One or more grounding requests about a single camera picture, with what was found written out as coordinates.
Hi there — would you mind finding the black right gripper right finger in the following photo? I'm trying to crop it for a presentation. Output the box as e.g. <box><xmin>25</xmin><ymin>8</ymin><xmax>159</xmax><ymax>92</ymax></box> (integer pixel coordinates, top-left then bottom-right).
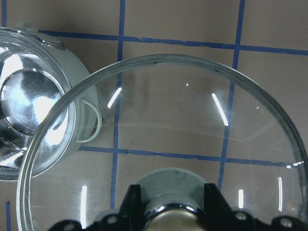
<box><xmin>197</xmin><ymin>183</ymin><xmax>232</xmax><ymax>231</ymax></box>

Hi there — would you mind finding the glass pot lid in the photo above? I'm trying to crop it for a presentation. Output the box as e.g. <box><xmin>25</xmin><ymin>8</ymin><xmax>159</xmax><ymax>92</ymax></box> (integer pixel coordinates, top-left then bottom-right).
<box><xmin>17</xmin><ymin>54</ymin><xmax>308</xmax><ymax>231</ymax></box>

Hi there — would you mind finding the pale green cooking pot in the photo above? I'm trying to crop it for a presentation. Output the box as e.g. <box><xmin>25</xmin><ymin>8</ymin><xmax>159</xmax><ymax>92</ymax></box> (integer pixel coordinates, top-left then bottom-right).
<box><xmin>0</xmin><ymin>26</ymin><xmax>103</xmax><ymax>181</ymax></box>

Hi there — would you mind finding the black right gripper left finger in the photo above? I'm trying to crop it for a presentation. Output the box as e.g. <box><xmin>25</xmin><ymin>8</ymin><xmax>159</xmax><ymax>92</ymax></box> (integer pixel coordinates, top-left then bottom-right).
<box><xmin>119</xmin><ymin>184</ymin><xmax>145</xmax><ymax>231</ymax></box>

